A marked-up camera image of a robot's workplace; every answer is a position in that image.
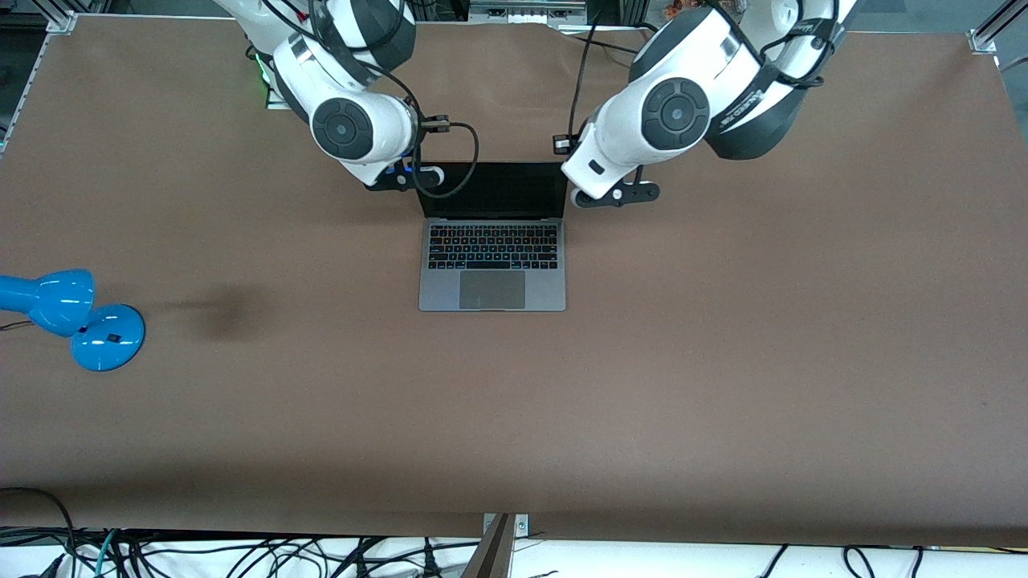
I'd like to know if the grey laptop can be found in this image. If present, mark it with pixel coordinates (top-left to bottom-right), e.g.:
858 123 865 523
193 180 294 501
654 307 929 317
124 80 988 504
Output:
418 161 568 312

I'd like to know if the grey power strip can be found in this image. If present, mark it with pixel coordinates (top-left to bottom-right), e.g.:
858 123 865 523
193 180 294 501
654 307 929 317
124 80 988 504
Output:
468 0 589 25

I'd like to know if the blue desk lamp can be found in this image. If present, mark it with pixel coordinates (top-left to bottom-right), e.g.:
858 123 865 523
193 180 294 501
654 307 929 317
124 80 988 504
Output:
0 269 147 372

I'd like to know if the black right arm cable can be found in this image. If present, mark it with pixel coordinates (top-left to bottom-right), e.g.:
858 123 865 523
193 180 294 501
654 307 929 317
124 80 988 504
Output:
261 0 481 200

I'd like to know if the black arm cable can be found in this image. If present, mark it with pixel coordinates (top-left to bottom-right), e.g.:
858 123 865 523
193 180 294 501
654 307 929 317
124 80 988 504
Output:
553 0 844 156
261 0 481 200

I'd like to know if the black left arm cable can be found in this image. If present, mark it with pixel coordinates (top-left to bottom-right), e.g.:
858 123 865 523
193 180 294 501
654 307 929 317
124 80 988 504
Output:
553 0 844 156

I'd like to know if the black cable across table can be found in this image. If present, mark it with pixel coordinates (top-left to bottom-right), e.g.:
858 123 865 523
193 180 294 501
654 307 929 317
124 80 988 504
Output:
574 31 643 55

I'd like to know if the aluminium frame corner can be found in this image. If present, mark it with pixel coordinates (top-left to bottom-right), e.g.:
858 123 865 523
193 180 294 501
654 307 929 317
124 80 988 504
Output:
32 0 79 35
968 0 1028 55

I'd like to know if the dark metal post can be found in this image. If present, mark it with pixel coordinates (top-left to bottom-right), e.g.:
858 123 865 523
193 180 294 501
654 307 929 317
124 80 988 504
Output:
462 514 515 578

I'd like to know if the thick black looped cable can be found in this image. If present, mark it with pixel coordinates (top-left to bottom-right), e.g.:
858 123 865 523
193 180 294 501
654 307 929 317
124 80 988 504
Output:
0 486 77 575

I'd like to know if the teal cable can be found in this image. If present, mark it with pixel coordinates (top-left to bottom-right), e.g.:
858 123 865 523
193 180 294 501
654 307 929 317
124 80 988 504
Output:
95 528 120 578

